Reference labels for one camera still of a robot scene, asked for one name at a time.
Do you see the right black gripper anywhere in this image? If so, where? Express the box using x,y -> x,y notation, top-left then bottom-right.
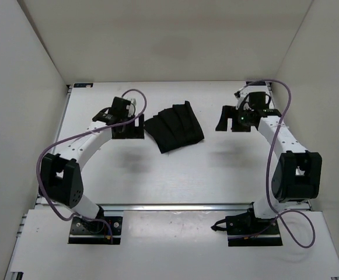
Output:
215,106 -> 253,133

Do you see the black pleated skirt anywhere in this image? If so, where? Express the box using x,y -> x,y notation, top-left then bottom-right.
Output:
144,101 -> 204,153

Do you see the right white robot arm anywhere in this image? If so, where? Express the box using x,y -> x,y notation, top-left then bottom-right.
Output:
215,91 -> 322,234

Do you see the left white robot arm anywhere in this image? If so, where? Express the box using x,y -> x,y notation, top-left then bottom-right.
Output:
36,94 -> 144,232

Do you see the right corner label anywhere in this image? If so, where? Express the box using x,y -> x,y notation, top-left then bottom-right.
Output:
246,80 -> 266,86

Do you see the corner label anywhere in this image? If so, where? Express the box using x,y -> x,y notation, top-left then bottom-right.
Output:
73,83 -> 93,88
246,80 -> 266,86

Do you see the left corner label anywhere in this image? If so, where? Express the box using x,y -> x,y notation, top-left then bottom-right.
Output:
73,83 -> 93,88

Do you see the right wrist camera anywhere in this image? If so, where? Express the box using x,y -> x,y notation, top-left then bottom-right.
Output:
234,85 -> 247,98

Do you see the aluminium rail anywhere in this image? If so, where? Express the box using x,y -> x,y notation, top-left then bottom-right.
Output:
101,204 -> 250,212

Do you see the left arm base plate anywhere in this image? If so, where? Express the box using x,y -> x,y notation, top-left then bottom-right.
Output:
68,214 -> 123,245

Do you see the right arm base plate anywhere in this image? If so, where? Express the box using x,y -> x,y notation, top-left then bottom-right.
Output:
211,212 -> 283,247

